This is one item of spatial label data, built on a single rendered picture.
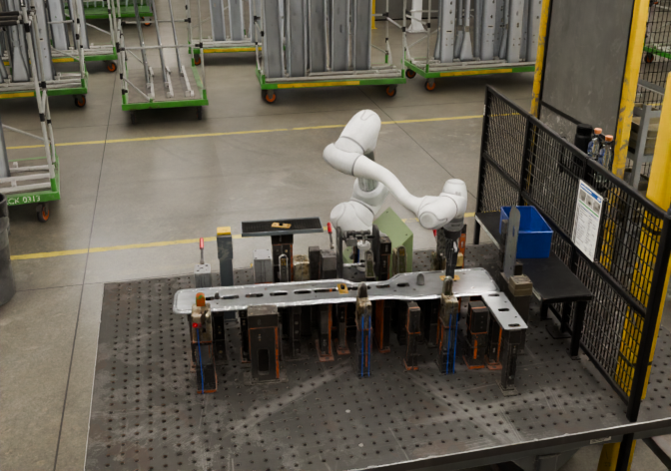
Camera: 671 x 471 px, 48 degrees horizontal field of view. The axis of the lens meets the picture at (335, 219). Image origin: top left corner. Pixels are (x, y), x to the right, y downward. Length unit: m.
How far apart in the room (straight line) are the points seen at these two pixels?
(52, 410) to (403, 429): 2.16
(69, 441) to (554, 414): 2.40
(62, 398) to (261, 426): 1.78
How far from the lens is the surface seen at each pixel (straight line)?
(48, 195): 6.61
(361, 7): 10.32
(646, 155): 5.39
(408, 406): 3.06
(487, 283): 3.33
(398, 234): 3.86
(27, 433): 4.32
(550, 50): 5.96
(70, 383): 4.60
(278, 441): 2.90
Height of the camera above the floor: 2.57
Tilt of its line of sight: 24 degrees down
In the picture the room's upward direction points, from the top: straight up
